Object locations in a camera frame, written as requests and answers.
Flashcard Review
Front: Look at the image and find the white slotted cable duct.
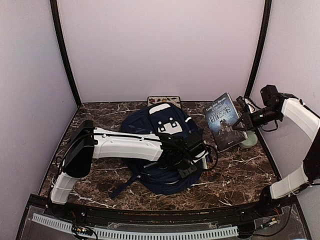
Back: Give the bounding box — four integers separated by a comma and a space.
31, 213, 239, 240

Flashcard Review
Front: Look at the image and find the black frame post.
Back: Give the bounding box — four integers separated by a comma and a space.
244, 0, 272, 97
49, 0, 82, 108

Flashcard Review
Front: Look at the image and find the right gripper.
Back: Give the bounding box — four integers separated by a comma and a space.
233, 105, 282, 131

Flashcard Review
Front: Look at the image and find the right black frame post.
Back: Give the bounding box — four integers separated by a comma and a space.
244, 0, 272, 97

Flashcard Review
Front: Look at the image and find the green ceramic bowl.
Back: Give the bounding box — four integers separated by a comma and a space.
239, 131, 258, 149

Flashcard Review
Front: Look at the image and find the floral pattern notebook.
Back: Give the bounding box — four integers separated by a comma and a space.
147, 96, 181, 108

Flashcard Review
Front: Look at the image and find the white marker purple cap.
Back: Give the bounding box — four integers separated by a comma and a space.
202, 156, 210, 176

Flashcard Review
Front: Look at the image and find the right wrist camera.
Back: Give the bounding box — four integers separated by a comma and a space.
236, 84, 280, 113

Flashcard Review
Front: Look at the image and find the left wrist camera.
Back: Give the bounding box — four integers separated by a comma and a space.
183, 131, 219, 171

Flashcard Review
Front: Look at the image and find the navy blue student backpack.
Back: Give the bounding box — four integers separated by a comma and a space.
110, 102, 203, 199

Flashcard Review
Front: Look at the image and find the black front rail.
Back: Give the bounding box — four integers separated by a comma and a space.
26, 193, 298, 227

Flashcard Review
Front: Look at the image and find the left black frame post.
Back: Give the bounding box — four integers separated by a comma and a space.
49, 0, 82, 108

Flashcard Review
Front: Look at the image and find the dark Wuthering Heights book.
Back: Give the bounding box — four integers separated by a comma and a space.
203, 92, 248, 152

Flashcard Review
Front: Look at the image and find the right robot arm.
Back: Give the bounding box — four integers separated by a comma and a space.
233, 93, 320, 217

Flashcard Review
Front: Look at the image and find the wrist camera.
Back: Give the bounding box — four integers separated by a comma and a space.
183, 131, 219, 171
236, 84, 280, 113

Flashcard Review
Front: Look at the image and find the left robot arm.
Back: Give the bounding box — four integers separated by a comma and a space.
49, 120, 211, 218

